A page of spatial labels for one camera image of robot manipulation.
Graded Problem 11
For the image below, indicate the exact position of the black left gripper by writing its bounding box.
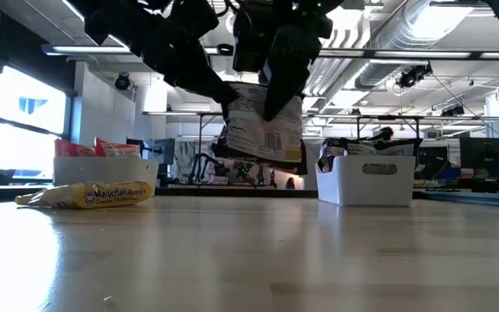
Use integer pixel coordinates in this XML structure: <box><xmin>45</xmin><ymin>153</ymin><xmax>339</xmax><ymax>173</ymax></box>
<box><xmin>143</xmin><ymin>16</ymin><xmax>241</xmax><ymax>106</ymax></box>

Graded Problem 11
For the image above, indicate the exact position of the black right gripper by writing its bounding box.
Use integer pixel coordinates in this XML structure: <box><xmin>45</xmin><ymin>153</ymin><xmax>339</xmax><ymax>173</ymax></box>
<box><xmin>231</xmin><ymin>0</ymin><xmax>334</xmax><ymax>122</ymax></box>

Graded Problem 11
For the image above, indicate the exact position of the black Maruchan noodle pack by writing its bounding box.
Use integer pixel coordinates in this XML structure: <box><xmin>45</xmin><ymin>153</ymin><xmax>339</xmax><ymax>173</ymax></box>
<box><xmin>212</xmin><ymin>81</ymin><xmax>308</xmax><ymax>176</ymax></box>
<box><xmin>317</xmin><ymin>137</ymin><xmax>349</xmax><ymax>173</ymax></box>
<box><xmin>345</xmin><ymin>126</ymin><xmax>424</xmax><ymax>158</ymax></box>

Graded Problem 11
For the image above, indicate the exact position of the yellow Maruchan noodle pack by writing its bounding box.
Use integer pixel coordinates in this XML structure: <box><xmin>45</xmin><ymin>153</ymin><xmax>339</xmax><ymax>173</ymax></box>
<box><xmin>14</xmin><ymin>179</ymin><xmax>155</xmax><ymax>211</ymax></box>

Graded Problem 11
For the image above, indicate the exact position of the white hanging cloth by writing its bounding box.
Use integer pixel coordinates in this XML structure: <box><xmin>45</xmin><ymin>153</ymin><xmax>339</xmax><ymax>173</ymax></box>
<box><xmin>303</xmin><ymin>140</ymin><xmax>320</xmax><ymax>191</ymax></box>
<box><xmin>174</xmin><ymin>139</ymin><xmax>223</xmax><ymax>185</ymax></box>

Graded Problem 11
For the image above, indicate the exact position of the black ceiling spotlight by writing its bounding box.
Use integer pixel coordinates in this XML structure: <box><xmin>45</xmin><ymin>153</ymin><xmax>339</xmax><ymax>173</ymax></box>
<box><xmin>440</xmin><ymin>102</ymin><xmax>466</xmax><ymax>117</ymax></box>
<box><xmin>113</xmin><ymin>71</ymin><xmax>132</xmax><ymax>91</ymax></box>
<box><xmin>395</xmin><ymin>63</ymin><xmax>434</xmax><ymax>89</ymax></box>

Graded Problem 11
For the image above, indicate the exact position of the white plastic bin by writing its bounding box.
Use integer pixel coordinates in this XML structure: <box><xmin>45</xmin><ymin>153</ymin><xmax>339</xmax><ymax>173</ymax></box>
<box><xmin>314</xmin><ymin>154</ymin><xmax>417</xmax><ymax>207</ymax></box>
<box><xmin>53</xmin><ymin>155</ymin><xmax>160</xmax><ymax>192</ymax></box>

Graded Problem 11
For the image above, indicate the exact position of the large bright window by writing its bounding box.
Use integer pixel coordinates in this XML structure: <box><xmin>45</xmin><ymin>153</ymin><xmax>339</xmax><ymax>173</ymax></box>
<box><xmin>0</xmin><ymin>64</ymin><xmax>74</xmax><ymax>181</ymax></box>

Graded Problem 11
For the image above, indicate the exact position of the blue flat board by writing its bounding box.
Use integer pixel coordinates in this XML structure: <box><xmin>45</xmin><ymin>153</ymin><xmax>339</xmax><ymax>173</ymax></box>
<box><xmin>420</xmin><ymin>189</ymin><xmax>499</xmax><ymax>209</ymax></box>

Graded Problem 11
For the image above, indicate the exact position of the black metal frame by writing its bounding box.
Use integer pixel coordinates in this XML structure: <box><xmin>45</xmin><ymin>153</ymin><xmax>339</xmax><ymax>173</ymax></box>
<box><xmin>355</xmin><ymin>114</ymin><xmax>422</xmax><ymax>142</ymax></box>
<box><xmin>198</xmin><ymin>111</ymin><xmax>229</xmax><ymax>187</ymax></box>

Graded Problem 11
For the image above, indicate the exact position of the black ceiling light rail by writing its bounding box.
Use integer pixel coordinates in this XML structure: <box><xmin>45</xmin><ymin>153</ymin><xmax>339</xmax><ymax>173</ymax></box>
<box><xmin>41</xmin><ymin>42</ymin><xmax>499</xmax><ymax>61</ymax></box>

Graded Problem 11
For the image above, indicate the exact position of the silver ventilation duct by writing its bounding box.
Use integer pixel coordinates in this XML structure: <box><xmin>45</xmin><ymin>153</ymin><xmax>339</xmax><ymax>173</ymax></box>
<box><xmin>355</xmin><ymin>0</ymin><xmax>489</xmax><ymax>90</ymax></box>

